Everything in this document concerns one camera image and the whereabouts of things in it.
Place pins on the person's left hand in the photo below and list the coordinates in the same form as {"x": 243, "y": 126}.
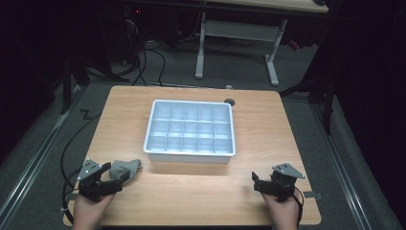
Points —
{"x": 91, "y": 211}

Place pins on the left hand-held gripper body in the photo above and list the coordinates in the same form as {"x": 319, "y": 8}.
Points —
{"x": 92, "y": 187}

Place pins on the white compartment tray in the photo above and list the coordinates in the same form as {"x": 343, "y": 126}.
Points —
{"x": 190, "y": 131}

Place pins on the grey round table grommet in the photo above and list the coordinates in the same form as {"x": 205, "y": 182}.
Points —
{"x": 229, "y": 102}

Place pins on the white-framed desk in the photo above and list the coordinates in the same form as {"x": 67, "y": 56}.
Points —
{"x": 239, "y": 30}

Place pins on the black stand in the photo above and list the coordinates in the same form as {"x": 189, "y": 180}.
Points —
{"x": 67, "y": 86}
{"x": 325, "y": 92}

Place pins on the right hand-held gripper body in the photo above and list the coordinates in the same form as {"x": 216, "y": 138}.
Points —
{"x": 282, "y": 180}

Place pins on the grey sock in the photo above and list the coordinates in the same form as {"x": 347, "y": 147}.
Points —
{"x": 125, "y": 166}

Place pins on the grey metal bracket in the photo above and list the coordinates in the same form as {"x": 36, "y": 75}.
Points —
{"x": 313, "y": 194}

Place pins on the metal floor rail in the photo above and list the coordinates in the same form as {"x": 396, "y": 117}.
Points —
{"x": 341, "y": 166}
{"x": 30, "y": 166}

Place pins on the dark computer tower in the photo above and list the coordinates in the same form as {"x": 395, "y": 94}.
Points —
{"x": 123, "y": 32}

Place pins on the person's right hand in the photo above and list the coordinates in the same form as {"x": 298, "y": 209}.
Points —
{"x": 282, "y": 214}

